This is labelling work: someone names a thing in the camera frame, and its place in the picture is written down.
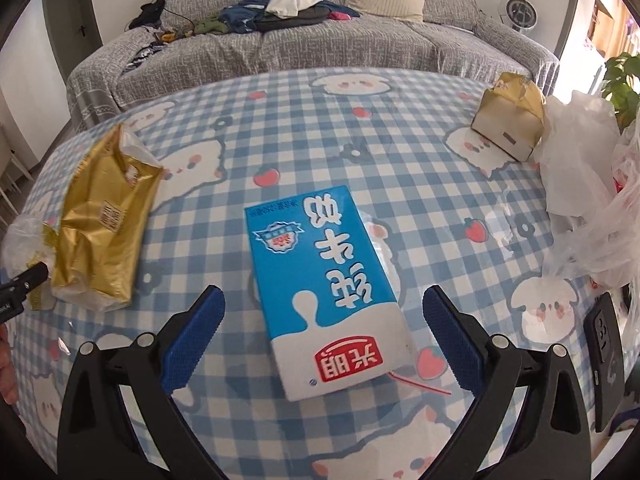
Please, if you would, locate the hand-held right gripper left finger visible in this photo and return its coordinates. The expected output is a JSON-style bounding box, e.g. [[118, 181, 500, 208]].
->
[[57, 285, 226, 480]]

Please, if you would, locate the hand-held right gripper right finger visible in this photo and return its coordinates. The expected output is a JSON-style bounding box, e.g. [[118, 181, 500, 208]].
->
[[422, 285, 592, 480]]

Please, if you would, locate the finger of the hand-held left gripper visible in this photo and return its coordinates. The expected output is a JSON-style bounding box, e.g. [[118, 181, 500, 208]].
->
[[0, 265, 50, 323]]

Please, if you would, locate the gold foil bag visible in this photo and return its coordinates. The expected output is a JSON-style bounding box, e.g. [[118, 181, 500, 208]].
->
[[50, 124, 166, 313]]

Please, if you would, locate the blue white milk carton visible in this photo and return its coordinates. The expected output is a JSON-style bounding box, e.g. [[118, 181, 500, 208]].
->
[[243, 185, 416, 402]]

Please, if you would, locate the person's left hand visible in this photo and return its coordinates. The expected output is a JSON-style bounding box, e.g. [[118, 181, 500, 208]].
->
[[0, 327, 18, 406]]

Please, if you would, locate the clear plastic wrapper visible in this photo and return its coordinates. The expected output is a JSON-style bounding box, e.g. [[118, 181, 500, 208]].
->
[[1, 207, 63, 311]]

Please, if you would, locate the clear plastic film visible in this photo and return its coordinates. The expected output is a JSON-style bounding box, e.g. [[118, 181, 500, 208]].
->
[[479, 184, 533, 262]]

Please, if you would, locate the black phone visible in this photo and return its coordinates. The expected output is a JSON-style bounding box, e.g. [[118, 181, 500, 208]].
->
[[582, 291, 627, 434]]

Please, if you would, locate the translucent plastic bag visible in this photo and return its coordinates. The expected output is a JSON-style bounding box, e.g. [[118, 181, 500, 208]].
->
[[542, 125, 640, 288]]

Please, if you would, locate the blue checked cartoon tablecloth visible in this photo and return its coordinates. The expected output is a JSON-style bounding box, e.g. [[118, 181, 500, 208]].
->
[[0, 67, 640, 480]]

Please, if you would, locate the white plastic bag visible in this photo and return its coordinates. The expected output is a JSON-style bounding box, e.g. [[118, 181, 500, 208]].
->
[[532, 90, 636, 217]]

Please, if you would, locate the gold white paper package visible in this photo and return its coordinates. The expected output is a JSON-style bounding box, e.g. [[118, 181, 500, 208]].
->
[[471, 72, 547, 162]]

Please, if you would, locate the black cloth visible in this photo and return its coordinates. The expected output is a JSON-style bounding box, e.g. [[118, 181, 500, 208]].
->
[[127, 0, 167, 31]]

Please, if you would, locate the grey covered sofa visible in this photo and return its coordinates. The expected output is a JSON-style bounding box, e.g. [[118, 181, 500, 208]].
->
[[65, 0, 562, 128]]

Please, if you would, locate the green houseplant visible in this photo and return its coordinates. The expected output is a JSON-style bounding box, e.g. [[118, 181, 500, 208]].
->
[[599, 51, 640, 128]]

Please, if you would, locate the olive green cloth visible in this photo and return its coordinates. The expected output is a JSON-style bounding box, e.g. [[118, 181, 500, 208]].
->
[[192, 17, 227, 37]]

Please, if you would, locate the pile of clothes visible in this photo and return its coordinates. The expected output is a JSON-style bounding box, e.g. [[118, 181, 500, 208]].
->
[[219, 0, 362, 35]]

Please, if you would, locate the white fan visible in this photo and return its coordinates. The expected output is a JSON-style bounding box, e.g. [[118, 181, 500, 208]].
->
[[501, 0, 540, 35]]

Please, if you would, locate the white garment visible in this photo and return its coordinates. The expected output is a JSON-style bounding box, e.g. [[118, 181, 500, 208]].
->
[[265, 0, 322, 17]]

